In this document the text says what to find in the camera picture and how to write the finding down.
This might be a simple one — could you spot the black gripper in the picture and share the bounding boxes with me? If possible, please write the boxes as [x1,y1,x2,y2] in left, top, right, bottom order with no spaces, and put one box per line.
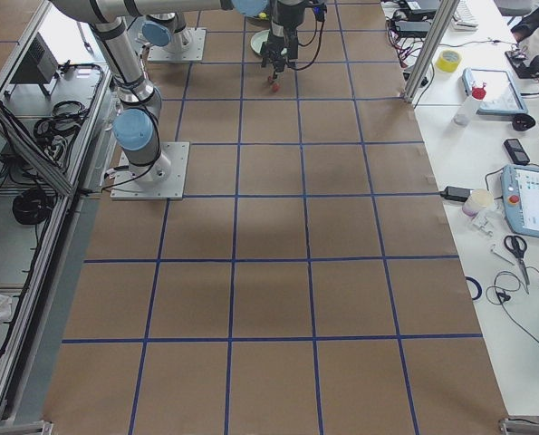
[261,1,306,78]

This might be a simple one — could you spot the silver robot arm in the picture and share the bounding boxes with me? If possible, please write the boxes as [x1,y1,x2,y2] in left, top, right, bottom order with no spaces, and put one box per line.
[141,1,309,84]
[53,0,267,199]

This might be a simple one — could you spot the light green plate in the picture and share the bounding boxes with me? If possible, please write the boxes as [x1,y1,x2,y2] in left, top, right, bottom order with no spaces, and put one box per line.
[250,29,269,56]

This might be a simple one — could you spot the large black power brick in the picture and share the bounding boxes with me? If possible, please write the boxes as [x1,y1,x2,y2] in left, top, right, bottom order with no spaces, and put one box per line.
[394,21,431,38]

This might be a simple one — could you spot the yellow tape roll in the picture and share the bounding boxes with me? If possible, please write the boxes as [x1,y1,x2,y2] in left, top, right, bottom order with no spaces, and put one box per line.
[435,50,462,73]

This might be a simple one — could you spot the white plastic bottle red cap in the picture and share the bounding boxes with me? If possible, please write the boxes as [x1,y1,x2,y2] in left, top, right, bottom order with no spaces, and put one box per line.
[453,83,486,127]

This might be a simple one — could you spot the black power adapter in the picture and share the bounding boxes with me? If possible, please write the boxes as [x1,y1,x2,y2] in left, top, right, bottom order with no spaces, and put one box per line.
[439,186,472,203]

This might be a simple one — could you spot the far teach pendant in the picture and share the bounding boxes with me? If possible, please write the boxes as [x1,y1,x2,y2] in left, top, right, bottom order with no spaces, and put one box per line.
[461,68,528,116]

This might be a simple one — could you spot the teach pendant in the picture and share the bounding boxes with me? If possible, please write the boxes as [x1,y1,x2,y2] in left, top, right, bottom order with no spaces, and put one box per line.
[461,68,528,116]
[500,165,539,237]

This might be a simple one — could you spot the white paper cup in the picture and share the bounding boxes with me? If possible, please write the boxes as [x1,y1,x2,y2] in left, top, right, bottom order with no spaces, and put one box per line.
[462,188,495,218]

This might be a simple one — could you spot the black remote device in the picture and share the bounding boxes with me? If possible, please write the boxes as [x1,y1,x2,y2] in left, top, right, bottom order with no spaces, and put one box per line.
[504,139,530,166]

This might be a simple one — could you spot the near teach pendant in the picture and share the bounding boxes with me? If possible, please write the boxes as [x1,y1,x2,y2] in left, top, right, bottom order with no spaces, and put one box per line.
[500,165,539,237]

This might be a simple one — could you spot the blue tape roll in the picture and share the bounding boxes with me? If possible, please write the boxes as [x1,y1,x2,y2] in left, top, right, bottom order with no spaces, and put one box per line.
[465,276,483,301]

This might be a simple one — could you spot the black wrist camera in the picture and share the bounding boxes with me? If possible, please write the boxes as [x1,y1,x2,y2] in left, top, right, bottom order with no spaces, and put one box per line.
[308,0,327,23]

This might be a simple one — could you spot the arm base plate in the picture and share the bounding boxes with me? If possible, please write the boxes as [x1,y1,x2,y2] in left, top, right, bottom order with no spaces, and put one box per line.
[111,142,190,200]
[148,27,207,63]

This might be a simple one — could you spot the aluminium frame post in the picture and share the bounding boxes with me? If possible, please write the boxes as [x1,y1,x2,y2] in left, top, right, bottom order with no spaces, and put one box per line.
[402,0,459,103]

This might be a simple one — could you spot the black handled scissors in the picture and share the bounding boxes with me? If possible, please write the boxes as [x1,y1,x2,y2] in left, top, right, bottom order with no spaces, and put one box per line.
[503,235,530,295]

